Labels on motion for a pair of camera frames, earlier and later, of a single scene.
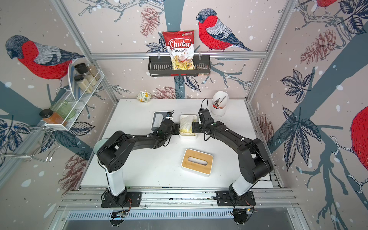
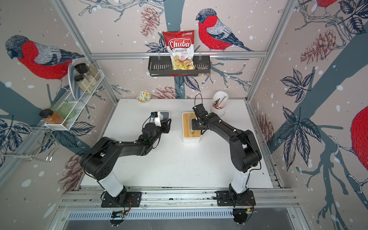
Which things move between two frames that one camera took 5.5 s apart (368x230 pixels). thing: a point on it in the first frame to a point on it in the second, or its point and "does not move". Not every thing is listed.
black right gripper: (194, 125) does not move
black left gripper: (177, 128) to (164, 126)
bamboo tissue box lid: (197, 161) to (186, 132)
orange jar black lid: (50, 117) does not move
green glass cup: (62, 108) does not move
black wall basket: (162, 66) does not move
